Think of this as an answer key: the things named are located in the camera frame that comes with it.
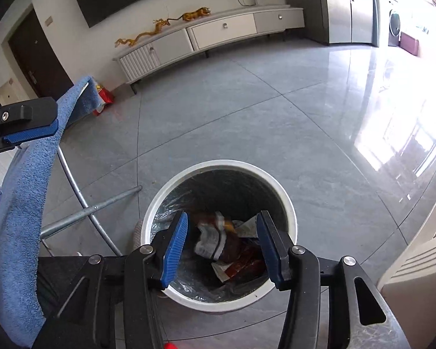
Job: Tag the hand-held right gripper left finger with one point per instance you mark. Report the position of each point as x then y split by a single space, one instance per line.
174 251

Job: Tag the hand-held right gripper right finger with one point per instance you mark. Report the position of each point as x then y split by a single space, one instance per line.
270 254

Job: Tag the pile of snack wrappers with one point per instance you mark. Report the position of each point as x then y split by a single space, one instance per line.
221 247

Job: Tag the white round trash bin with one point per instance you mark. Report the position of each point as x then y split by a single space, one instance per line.
218 174

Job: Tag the dark brown entrance door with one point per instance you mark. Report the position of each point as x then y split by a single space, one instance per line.
36 58

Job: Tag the red white shopping bag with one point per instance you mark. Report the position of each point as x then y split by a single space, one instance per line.
105 98

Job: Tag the blue fluffy table towel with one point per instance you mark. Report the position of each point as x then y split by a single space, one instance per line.
18 232

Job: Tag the small red object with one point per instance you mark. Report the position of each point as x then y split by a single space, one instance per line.
169 345

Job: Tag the golden dragon figurine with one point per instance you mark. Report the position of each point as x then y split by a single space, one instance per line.
145 35

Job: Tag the cream ribbed furniture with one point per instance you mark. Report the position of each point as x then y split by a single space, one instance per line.
421 276

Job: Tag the golden tiger figurine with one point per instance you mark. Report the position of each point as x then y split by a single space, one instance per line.
196 13

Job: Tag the white television cabinet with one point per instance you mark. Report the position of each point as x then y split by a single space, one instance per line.
218 31

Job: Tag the pink storage box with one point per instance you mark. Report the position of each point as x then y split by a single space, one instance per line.
409 43

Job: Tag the grey double-door refrigerator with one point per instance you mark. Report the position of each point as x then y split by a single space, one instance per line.
338 7

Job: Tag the white washing machine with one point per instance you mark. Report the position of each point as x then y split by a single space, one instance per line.
394 21

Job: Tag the white wall cabinet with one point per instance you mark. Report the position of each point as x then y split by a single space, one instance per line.
0 83

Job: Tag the metal table frame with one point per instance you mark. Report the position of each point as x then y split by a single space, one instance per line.
94 208

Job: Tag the wall light switch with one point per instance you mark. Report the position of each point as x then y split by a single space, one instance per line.
49 20

